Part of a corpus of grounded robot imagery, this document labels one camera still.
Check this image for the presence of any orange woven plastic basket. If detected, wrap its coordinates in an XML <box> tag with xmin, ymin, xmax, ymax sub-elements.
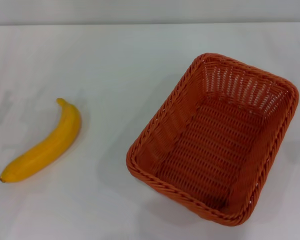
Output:
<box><xmin>125</xmin><ymin>52</ymin><xmax>300</xmax><ymax>227</ymax></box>

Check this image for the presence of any yellow banana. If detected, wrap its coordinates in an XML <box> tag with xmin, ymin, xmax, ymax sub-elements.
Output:
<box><xmin>0</xmin><ymin>97</ymin><xmax>83</xmax><ymax>184</ymax></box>

